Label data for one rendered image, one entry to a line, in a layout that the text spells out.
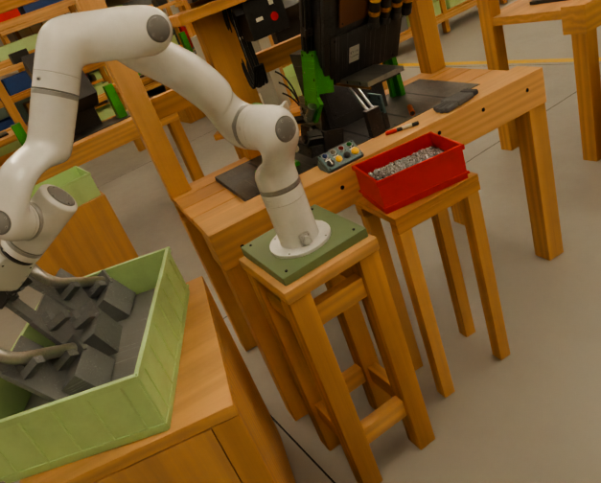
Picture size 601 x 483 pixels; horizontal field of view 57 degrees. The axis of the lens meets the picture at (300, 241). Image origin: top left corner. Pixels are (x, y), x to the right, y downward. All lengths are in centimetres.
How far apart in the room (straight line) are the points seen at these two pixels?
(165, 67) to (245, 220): 70
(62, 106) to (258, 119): 46
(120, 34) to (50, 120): 22
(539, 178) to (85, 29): 197
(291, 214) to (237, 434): 59
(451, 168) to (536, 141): 77
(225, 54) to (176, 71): 108
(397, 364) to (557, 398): 64
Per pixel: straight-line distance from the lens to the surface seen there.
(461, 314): 240
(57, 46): 124
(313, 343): 160
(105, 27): 125
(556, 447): 207
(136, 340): 161
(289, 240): 158
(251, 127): 142
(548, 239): 280
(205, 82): 136
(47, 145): 122
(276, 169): 147
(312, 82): 219
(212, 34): 241
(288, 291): 149
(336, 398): 174
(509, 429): 212
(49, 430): 140
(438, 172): 185
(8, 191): 118
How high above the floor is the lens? 161
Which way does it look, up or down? 27 degrees down
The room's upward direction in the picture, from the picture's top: 21 degrees counter-clockwise
